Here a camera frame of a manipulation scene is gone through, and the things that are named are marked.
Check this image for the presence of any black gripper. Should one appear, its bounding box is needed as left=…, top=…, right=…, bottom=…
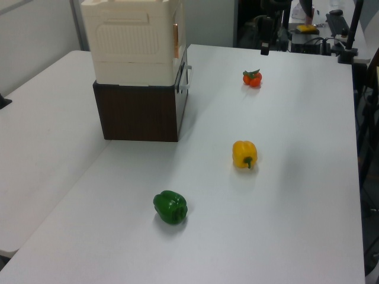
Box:
left=260, top=0, right=293, bottom=56

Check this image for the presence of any copper door handle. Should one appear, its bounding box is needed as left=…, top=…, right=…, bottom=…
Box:
left=172, top=23, right=180, bottom=59

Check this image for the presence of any dark sleeved person forearm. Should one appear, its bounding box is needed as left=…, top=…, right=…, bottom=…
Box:
left=298, top=0, right=315, bottom=19

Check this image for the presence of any cream plastic cabinet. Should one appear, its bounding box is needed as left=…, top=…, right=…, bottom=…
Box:
left=80, top=0, right=187, bottom=87

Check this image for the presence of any black electronics box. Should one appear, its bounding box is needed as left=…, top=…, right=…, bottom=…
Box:
left=291, top=35, right=335, bottom=56

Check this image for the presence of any orange tomato cluster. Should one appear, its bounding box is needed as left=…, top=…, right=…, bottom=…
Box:
left=242, top=68, right=263, bottom=88

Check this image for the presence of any black keyboard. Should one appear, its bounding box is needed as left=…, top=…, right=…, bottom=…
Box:
left=325, top=13, right=352, bottom=38

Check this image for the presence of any black clamp pole stand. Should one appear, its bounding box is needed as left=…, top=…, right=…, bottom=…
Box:
left=337, top=0, right=365, bottom=63

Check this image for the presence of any black tripod stand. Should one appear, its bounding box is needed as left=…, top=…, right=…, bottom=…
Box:
left=355, top=47, right=379, bottom=276

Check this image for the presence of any yellow bell pepper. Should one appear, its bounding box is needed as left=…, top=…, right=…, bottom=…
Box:
left=232, top=140, right=258, bottom=170

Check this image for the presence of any dark brown drawer box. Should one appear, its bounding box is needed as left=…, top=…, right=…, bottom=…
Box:
left=92, top=47, right=191, bottom=143

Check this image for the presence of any green bell pepper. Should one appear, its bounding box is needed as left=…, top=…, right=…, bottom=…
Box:
left=152, top=190, right=188, bottom=225

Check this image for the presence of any white drawer handle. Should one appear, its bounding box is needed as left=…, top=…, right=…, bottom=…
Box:
left=174, top=64, right=193, bottom=91

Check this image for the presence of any grey partition frame post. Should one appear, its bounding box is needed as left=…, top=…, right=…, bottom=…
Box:
left=69, top=0, right=91, bottom=51

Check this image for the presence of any black camera mount foot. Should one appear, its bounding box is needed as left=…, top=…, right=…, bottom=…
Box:
left=0, top=92, right=13, bottom=110

